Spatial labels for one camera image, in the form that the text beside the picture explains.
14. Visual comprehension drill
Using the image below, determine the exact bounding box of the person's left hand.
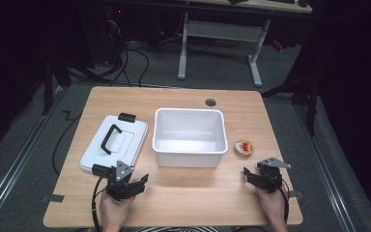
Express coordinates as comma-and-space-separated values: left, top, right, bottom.
100, 192, 136, 226

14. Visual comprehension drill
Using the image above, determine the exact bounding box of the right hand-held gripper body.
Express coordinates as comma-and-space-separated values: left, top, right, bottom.
256, 157, 293, 194

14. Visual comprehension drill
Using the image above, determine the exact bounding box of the bundle of black cables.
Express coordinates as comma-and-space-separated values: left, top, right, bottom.
107, 18, 151, 88

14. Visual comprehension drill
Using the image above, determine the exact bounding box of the dark computer tower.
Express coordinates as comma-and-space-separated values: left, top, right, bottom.
79, 5, 128, 68

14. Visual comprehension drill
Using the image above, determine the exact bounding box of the black metal stand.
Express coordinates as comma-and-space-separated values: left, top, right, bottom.
41, 53, 112, 116
261, 62, 321, 137

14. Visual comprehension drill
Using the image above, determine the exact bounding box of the white-legged wooden desk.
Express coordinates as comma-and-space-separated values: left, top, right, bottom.
177, 0, 313, 88

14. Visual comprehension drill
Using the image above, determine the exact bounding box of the white box lid black handle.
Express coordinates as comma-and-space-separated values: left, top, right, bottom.
79, 112, 150, 177

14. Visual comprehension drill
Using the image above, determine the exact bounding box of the black floor cable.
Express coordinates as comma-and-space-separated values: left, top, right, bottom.
51, 110, 83, 177

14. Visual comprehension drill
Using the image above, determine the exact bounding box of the person's right hand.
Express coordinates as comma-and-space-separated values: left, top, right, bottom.
255, 187, 288, 223

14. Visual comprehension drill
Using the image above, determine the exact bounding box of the metal floor rail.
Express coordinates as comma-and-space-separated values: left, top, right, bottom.
294, 103, 357, 232
0, 85, 66, 225

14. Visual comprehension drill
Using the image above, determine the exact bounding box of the hand-held gripper black cable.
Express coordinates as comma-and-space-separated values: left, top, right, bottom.
91, 172, 111, 232
274, 180, 291, 224

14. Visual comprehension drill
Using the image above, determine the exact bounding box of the left hand-held gripper black cable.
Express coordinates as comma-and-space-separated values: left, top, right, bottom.
91, 172, 111, 232

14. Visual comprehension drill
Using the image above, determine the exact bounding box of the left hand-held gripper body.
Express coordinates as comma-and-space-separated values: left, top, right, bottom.
105, 159, 135, 202

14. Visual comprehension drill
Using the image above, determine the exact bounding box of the white plastic storage box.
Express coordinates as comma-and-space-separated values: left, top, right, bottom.
152, 107, 229, 169

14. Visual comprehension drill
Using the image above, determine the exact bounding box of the black white striped shirt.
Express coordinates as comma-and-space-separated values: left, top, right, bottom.
134, 225, 222, 232

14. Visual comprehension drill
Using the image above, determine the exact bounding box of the round yellow tin red label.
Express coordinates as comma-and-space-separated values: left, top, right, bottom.
233, 138, 255, 160

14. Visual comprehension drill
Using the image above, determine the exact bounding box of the right hand-held gripper black cable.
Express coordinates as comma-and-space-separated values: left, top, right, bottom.
274, 180, 291, 224

